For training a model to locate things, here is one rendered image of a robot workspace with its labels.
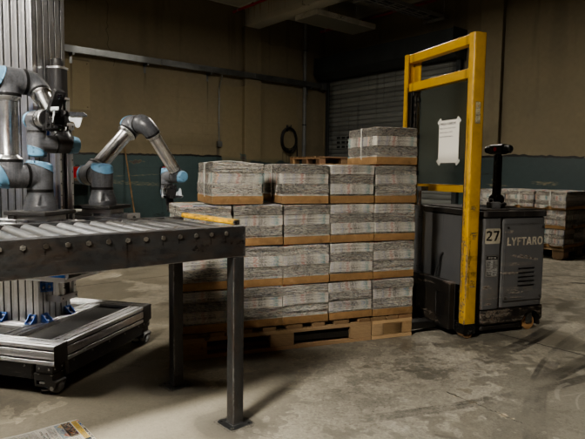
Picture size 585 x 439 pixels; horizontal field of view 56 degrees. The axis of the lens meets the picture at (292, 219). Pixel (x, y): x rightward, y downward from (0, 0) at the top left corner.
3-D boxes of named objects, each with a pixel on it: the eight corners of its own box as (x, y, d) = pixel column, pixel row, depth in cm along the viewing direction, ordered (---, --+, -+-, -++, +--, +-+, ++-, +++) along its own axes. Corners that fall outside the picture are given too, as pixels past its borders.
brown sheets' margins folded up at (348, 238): (168, 317, 324) (168, 232, 320) (344, 302, 367) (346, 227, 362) (179, 335, 289) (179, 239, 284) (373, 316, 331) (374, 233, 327)
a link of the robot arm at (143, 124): (152, 109, 321) (192, 176, 346) (142, 111, 328) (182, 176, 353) (139, 119, 314) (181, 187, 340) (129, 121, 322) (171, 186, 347)
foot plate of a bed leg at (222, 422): (238, 412, 230) (238, 409, 230) (258, 424, 219) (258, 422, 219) (211, 421, 222) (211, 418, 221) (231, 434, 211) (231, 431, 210)
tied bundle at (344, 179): (304, 200, 350) (305, 165, 348) (345, 200, 361) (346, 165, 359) (329, 204, 315) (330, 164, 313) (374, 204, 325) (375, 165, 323)
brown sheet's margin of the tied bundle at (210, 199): (205, 202, 304) (205, 194, 304) (254, 202, 315) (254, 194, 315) (211, 204, 290) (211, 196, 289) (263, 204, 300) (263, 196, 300)
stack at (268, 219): (168, 341, 325) (167, 201, 318) (343, 323, 368) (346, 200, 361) (179, 361, 290) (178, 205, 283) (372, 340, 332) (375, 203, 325)
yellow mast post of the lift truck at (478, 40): (454, 320, 342) (465, 34, 327) (466, 320, 345) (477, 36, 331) (463, 325, 334) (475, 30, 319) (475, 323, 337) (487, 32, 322)
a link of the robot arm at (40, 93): (39, 85, 262) (76, 160, 244) (16, 83, 254) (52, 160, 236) (48, 67, 256) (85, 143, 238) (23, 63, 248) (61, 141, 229)
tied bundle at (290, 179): (261, 201, 340) (261, 164, 338) (305, 200, 350) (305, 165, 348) (280, 205, 304) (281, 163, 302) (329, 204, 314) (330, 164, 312)
